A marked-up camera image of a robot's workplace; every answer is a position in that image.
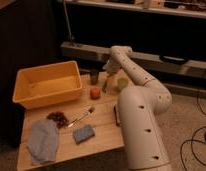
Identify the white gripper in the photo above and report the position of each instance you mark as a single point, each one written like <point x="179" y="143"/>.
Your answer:
<point x="112" y="67"/>

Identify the green pepper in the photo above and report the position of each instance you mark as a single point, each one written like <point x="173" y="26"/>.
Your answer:
<point x="105" y="86"/>

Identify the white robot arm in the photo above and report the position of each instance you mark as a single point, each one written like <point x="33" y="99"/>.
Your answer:
<point x="137" y="106"/>

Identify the yellow plastic tray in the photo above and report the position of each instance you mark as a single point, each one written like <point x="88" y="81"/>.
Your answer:
<point x="47" y="85"/>

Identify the light green cup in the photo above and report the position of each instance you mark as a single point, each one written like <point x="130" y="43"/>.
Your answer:
<point x="122" y="83"/>

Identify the dark small cup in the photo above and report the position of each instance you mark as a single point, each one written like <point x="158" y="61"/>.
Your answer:
<point x="94" y="74"/>

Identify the red tomato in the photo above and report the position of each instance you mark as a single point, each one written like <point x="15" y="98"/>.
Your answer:
<point x="95" y="93"/>

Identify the dark brown block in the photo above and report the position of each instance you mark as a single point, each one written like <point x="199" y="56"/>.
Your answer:
<point x="116" y="116"/>

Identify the metal vertical pole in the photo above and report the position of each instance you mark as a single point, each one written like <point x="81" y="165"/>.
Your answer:
<point x="70" y="36"/>

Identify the wooden table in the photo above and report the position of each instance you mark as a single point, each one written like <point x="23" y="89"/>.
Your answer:
<point x="94" y="130"/>

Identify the dark grape bunch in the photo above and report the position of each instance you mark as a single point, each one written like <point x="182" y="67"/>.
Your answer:
<point x="59" y="118"/>

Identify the blue sponge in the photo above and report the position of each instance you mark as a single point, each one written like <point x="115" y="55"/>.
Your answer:
<point x="82" y="134"/>

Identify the blue grey cloth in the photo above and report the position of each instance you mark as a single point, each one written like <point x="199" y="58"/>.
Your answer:
<point x="43" y="142"/>

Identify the brush with metal handle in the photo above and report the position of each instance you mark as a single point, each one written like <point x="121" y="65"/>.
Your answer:
<point x="86" y="113"/>

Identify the metal shelf rail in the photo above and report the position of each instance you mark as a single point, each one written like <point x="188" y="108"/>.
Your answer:
<point x="171" y="65"/>

